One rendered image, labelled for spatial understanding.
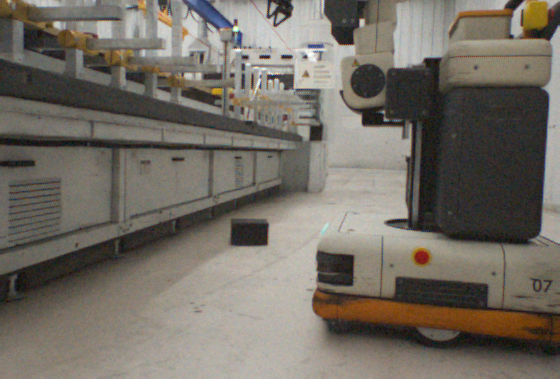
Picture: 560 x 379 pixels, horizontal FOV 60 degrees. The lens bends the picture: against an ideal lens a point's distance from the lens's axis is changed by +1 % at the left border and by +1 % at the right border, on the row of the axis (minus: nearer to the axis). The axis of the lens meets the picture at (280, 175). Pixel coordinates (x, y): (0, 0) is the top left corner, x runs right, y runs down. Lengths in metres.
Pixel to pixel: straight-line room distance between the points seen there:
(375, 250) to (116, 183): 1.30
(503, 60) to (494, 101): 0.11
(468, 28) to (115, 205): 1.57
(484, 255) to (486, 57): 0.51
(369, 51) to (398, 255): 0.62
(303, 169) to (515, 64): 4.82
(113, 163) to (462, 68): 1.50
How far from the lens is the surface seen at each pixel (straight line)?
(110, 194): 2.23
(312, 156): 5.90
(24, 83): 1.36
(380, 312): 1.35
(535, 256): 1.38
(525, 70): 1.39
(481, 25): 1.56
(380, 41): 1.52
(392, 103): 1.40
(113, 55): 1.78
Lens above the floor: 0.51
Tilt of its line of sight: 3 degrees down
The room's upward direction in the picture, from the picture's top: 2 degrees clockwise
